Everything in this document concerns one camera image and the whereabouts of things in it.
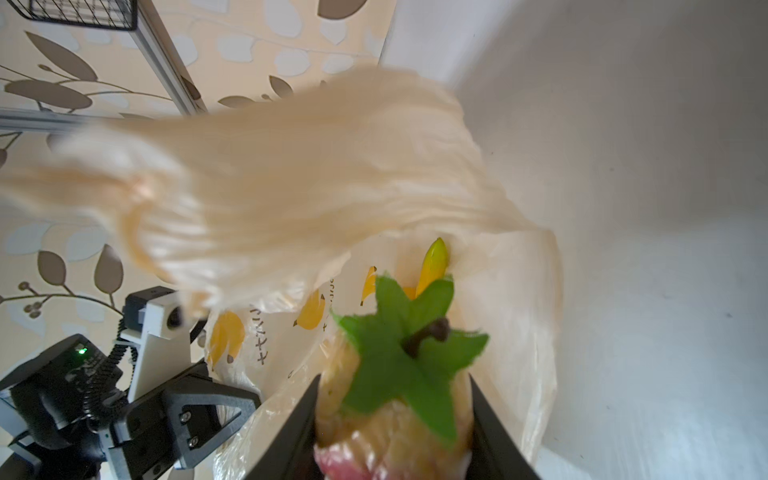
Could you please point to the yellow green banana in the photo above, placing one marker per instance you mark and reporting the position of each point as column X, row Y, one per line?
column 434, row 265

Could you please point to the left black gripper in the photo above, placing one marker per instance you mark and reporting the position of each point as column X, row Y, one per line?
column 68, row 419

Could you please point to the black wire basket centre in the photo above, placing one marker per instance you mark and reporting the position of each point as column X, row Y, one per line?
column 113, row 15

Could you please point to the banana print plastic bag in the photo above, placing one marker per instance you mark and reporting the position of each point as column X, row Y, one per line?
column 294, row 208

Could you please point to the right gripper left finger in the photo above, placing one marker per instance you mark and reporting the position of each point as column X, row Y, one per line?
column 291, row 453

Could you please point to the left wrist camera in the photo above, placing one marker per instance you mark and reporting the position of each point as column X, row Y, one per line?
column 157, row 327

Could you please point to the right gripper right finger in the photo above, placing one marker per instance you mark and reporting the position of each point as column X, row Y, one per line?
column 494, row 455

